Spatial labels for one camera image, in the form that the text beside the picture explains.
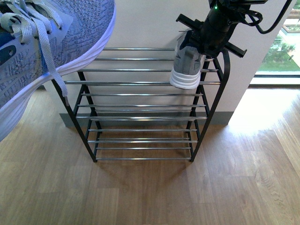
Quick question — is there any grey sneaker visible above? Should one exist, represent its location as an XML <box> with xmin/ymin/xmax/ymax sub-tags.
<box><xmin>169</xmin><ymin>30</ymin><xmax>206</xmax><ymax>90</ymax></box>
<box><xmin>0</xmin><ymin>0</ymin><xmax>116</xmax><ymax>139</ymax></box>

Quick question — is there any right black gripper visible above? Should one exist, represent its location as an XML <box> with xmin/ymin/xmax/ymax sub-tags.
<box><xmin>175</xmin><ymin>0</ymin><xmax>248</xmax><ymax>58</ymax></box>

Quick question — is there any black metal shoe rack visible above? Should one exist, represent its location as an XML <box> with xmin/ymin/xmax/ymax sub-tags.
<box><xmin>65</xmin><ymin>48</ymin><xmax>230</xmax><ymax>162</ymax></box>

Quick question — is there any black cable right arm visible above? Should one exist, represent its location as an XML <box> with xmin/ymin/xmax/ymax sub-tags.
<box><xmin>236</xmin><ymin>0</ymin><xmax>293</xmax><ymax>35</ymax></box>

